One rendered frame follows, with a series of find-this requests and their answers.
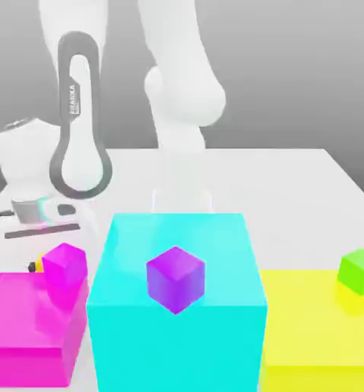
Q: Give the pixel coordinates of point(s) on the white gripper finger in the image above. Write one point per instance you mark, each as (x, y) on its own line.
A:
(31, 267)

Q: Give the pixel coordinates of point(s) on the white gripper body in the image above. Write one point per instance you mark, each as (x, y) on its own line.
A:
(41, 230)

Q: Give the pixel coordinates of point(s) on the small orange cube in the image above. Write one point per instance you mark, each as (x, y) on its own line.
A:
(40, 265)

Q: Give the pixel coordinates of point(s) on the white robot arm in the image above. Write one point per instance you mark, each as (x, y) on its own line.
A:
(176, 92)

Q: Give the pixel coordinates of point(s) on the small magenta cube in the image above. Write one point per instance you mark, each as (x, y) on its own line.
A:
(64, 269)

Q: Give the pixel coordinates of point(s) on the small purple cube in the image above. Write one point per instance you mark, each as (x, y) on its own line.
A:
(176, 280)

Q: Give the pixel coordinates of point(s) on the small green cube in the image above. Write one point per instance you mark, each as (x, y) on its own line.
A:
(358, 271)

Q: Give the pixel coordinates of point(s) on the large magenta box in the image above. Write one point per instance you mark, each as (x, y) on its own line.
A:
(20, 330)

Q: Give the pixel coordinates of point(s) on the large cyan box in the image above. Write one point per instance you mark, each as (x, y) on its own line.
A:
(176, 346)

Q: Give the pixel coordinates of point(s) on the large yellow box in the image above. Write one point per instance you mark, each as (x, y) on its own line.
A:
(316, 330)

